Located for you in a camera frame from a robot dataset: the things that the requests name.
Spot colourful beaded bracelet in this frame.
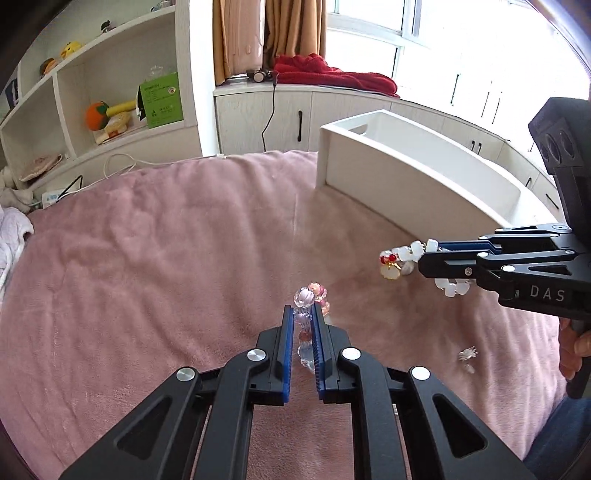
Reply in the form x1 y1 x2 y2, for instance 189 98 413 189
292 281 333 371

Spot white jade bead bracelet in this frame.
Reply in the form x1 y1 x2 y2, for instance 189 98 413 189
379 238 472 299

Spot person's right hand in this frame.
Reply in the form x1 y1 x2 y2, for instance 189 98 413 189
559 318 591 381

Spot silver starburst brooch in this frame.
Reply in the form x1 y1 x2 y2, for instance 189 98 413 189
458 346 478 375

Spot white plastic storage bin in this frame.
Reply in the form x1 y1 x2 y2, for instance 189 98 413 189
317 114 557 241

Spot pink bed blanket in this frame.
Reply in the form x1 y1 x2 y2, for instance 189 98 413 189
1 152 565 479

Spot window seat cabinet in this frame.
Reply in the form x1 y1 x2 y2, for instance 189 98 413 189
213 82 565 221

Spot red blanket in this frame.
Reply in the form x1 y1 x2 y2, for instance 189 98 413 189
273 53 399 98

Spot green box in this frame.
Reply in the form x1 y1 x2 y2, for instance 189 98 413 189
137 72 183 129

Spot orange plush toy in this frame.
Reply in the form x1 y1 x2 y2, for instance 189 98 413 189
85 101 109 131

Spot brown curtain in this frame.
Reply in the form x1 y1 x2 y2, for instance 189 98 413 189
212 1 328 86

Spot white bookshelf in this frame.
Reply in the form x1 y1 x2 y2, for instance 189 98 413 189
1 1 202 191

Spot yellow duck plush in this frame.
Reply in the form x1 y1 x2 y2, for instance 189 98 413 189
60 41 82 59

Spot black headphones with cable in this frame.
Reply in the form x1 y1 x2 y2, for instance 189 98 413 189
246 68 280 151

